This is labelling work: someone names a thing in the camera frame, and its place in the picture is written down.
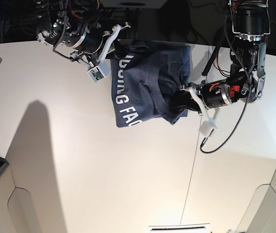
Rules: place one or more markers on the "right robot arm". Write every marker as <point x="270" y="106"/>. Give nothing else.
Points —
<point x="56" y="19"/>

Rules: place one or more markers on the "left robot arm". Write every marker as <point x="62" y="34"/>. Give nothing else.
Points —
<point x="246" y="27"/>

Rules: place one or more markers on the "blue grey t-shirt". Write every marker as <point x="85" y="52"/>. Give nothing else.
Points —
<point x="145" y="80"/>

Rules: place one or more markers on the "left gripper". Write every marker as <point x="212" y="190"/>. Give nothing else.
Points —
<point x="213" y="95"/>

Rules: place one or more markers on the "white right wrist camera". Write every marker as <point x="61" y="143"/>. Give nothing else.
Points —
<point x="99" y="72"/>

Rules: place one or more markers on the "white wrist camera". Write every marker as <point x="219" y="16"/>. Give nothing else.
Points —
<point x="207" y="127"/>
<point x="99" y="72"/>

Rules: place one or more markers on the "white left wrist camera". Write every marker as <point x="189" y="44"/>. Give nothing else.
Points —
<point x="207" y="127"/>

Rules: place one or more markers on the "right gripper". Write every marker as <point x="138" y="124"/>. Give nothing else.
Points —
<point x="96" y="44"/>

